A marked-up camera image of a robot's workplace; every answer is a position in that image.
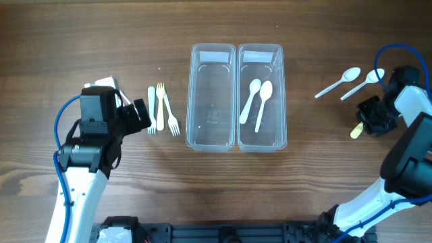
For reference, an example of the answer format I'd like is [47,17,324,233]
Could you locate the pale blue plastic fork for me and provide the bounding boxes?
[147,86,157,135]

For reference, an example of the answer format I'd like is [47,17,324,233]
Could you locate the yellow plastic spoon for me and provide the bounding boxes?
[350,122,363,139]

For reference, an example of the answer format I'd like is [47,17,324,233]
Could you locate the yellow plastic fork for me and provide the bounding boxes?
[156,82,165,131]

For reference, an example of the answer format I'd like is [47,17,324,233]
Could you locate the white spoon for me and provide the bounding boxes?
[254,80,273,133]
[239,78,261,124]
[315,67,361,99]
[340,68,385,101]

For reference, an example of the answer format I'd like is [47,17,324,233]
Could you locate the white fork curved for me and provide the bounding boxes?
[119,90,131,105]

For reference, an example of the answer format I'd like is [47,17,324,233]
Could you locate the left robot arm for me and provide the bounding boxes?
[46,86,151,242]

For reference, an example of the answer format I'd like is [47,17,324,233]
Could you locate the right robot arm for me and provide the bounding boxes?
[315,65,431,242]

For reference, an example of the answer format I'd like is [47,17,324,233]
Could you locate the left clear plastic container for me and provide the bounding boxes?
[186,43,236,152]

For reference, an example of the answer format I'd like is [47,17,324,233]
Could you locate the clear plastic container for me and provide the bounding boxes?
[237,43,288,153]
[186,43,236,152]

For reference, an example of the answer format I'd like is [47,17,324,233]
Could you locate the right clear plastic container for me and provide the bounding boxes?
[237,43,288,153]

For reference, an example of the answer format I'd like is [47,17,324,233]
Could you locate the left blue cable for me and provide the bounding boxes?
[53,94,82,243]

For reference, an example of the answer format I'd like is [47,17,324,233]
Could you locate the blue cable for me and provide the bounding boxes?
[53,94,82,243]
[329,43,432,243]

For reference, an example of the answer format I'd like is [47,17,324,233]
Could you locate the right blue cable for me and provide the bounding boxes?
[329,43,432,243]

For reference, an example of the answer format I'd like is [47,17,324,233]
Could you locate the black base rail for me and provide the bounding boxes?
[90,215,377,243]

